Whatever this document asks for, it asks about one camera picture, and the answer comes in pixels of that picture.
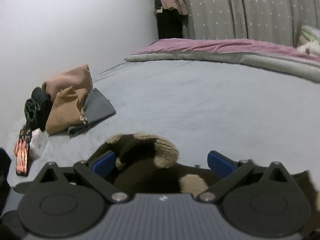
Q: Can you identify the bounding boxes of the dark brown patterned sweater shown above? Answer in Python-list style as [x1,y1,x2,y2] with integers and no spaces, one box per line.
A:
[86,133,319,239]

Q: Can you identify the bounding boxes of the hanging pink black clothes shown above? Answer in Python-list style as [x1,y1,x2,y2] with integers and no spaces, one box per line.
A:
[154,0,188,40]

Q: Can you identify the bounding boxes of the folded grey garment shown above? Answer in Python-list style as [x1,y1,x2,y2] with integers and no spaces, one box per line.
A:
[67,88,116,138]

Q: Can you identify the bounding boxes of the light blue bed sheet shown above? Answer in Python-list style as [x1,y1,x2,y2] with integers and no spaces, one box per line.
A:
[8,61,319,186]

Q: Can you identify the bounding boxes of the tan brown garment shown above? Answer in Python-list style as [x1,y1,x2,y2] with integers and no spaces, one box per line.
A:
[46,86,88,135]

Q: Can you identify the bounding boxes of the white packet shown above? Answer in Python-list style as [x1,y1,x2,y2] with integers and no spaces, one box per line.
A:
[29,128,48,160]

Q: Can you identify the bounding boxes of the black garment pile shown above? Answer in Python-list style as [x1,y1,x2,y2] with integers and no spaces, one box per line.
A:
[24,87,53,131]

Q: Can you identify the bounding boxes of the pink grey duvet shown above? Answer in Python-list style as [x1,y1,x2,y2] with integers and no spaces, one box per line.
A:
[125,38,319,83]

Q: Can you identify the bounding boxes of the white plush toy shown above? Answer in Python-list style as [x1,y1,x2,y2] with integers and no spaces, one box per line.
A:
[297,41,320,56]

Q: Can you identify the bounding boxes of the grey white small pillow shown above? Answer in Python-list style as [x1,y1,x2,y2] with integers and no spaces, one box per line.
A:
[299,25,320,44]

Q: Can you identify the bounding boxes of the grey dotted curtain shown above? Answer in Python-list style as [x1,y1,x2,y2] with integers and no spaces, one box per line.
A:
[184,0,319,47]

